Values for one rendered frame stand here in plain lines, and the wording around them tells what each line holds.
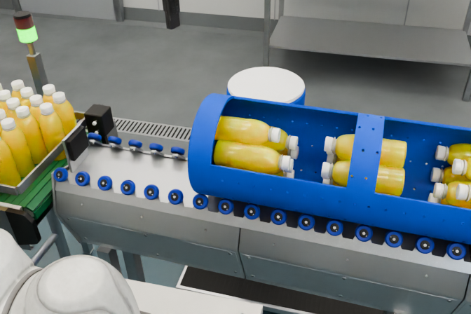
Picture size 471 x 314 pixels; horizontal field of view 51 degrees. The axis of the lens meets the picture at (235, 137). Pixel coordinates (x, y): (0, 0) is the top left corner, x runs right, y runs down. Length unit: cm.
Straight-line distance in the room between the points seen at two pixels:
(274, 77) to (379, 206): 78
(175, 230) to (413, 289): 67
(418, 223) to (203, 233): 59
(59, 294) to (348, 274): 85
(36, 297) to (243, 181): 62
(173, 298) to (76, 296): 35
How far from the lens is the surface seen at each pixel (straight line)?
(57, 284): 79
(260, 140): 129
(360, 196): 120
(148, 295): 109
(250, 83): 178
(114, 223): 155
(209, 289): 221
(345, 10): 458
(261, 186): 123
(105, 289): 78
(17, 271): 88
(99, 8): 526
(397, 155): 126
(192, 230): 145
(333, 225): 133
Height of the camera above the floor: 191
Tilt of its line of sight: 36 degrees down
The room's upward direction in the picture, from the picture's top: 1 degrees counter-clockwise
